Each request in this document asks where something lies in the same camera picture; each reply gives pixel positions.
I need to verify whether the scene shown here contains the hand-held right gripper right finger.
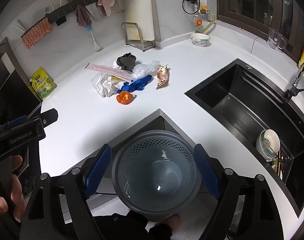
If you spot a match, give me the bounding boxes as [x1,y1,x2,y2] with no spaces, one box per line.
[193,144,289,240]

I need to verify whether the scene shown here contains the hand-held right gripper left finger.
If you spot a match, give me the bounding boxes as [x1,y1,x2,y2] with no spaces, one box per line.
[20,144,113,240]

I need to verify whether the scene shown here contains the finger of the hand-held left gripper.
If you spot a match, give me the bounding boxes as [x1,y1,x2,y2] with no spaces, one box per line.
[0,115,29,130]
[28,108,59,126]

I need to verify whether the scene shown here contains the grey perforated trash bin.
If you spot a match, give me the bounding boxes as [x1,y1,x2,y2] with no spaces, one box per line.
[111,129,202,223]

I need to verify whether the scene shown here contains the clear bag with white scraps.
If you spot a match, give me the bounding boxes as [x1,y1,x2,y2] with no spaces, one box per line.
[90,71,122,98]

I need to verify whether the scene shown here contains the pink packet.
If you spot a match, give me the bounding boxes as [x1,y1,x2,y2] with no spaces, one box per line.
[84,62,134,82]

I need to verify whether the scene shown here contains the black cloth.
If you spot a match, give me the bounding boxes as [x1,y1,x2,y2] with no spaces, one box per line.
[116,52,137,72]

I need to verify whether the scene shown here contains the clear plastic cup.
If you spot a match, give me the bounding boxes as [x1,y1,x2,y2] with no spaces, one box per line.
[131,64,152,79]

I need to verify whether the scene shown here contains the patterned snack wrapper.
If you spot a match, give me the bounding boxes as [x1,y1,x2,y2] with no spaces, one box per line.
[155,65,170,90]

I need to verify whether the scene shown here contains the clear plastic packaging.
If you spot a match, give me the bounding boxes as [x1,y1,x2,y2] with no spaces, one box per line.
[148,59,165,72]

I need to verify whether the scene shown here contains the person's left hand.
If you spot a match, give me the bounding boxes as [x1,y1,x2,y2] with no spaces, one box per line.
[0,155,27,223]

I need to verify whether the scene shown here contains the black stove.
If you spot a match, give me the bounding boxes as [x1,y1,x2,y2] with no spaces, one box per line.
[0,37,43,135]

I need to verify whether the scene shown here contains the green seasoning pouch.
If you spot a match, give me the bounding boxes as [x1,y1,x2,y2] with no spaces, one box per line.
[30,67,56,101]

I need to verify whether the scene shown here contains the person's black trouser leg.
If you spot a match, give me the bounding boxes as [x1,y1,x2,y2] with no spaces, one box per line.
[94,210,173,240]

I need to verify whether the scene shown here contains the person's foot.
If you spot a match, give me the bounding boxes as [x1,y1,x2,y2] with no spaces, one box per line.
[164,214,182,231]

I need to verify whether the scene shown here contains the grey base cabinet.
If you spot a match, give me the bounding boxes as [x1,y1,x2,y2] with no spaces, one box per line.
[67,109,200,175]

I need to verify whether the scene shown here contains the wooden chopsticks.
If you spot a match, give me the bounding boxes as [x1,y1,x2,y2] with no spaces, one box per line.
[273,150,286,176]

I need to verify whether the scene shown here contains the black kitchen sink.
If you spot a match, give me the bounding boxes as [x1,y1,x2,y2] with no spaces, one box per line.
[184,58,304,218]

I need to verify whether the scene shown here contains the orange zigzag dishcloth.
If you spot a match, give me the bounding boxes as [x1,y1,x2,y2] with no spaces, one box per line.
[21,19,54,50]

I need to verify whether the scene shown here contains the white bottle brush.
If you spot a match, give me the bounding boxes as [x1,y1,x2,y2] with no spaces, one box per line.
[86,25,102,52]

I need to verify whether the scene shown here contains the brown hanging cloth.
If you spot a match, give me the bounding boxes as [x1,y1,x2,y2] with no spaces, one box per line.
[75,5,92,27]

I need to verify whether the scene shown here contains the metal board rack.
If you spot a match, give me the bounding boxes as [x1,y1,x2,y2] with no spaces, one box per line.
[121,22,156,52]

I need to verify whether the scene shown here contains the pink hanging cloth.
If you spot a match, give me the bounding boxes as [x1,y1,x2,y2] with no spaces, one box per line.
[96,0,117,17]

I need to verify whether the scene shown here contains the white patterned bowl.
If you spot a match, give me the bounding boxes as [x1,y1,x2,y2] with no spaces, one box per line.
[190,32,211,47]

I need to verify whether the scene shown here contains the chrome faucet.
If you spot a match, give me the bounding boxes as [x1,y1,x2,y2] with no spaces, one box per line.
[284,60,304,101]

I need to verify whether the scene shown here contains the white cutting board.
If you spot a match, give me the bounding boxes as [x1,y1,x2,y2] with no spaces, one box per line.
[123,0,159,42]

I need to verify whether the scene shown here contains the glass measuring cup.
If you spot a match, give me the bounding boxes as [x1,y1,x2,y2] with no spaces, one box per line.
[267,27,287,53]

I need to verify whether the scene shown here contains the yellowish gas hose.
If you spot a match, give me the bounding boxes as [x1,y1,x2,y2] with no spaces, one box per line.
[199,10,216,34]

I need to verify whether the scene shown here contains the black cable loop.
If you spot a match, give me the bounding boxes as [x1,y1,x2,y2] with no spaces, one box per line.
[182,0,200,14]

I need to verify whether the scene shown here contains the dark window frame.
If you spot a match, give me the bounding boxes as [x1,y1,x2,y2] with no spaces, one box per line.
[215,0,304,63]

